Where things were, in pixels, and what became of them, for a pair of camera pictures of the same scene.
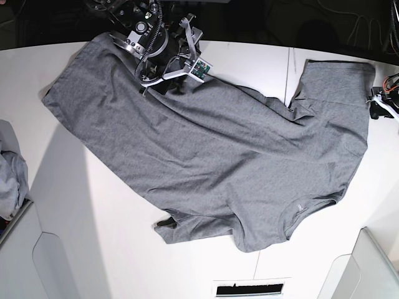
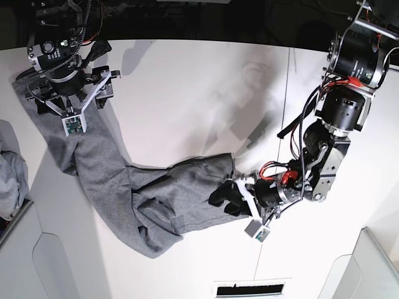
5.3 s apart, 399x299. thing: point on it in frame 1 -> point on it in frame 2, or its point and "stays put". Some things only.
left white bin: x=19 y=278 stays put
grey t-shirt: x=232 y=165 -> x=152 y=208
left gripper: x=165 y=50 -> x=52 y=96
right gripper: x=389 y=99 -> x=270 y=194
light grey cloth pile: x=14 y=179 stays put
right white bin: x=366 y=273 stays put
